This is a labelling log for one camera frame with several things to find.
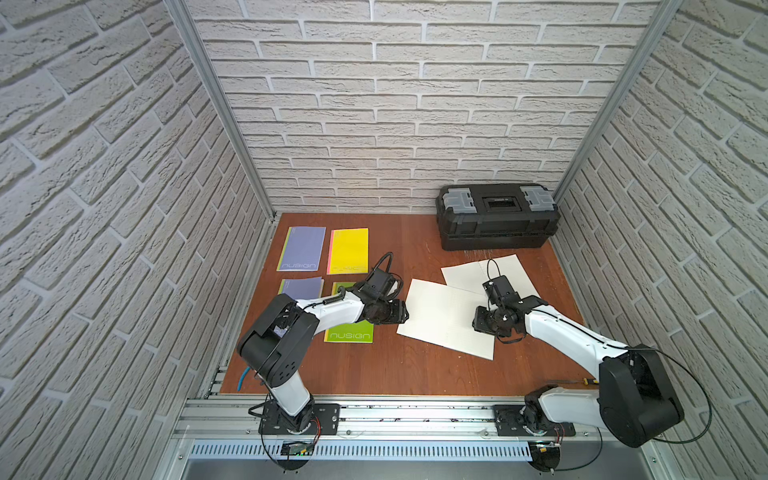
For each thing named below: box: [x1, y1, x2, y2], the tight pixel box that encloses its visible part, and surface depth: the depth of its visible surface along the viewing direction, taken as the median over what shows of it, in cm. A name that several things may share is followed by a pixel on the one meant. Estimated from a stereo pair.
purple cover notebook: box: [276, 226, 327, 271], surface depth 109 cm
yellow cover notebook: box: [327, 227, 369, 275], surface depth 112 cm
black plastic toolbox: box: [436, 183, 561, 251], surface depth 102 cm
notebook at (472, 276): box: [441, 254, 541, 297], surface depth 106 cm
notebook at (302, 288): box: [278, 276, 325, 301], surface depth 101 cm
